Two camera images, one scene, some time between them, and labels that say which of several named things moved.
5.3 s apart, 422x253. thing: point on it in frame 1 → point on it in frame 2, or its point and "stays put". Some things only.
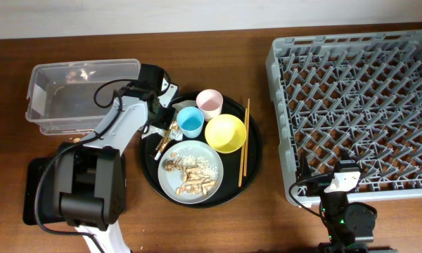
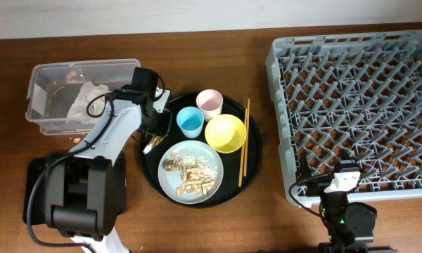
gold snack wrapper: (165, 140) → (154, 141)
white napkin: (175, 133) → (88, 104)
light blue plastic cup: (190, 119) stays put
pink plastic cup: (211, 102) stays put
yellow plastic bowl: (225, 133) stays put
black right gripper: (318, 184) stays put
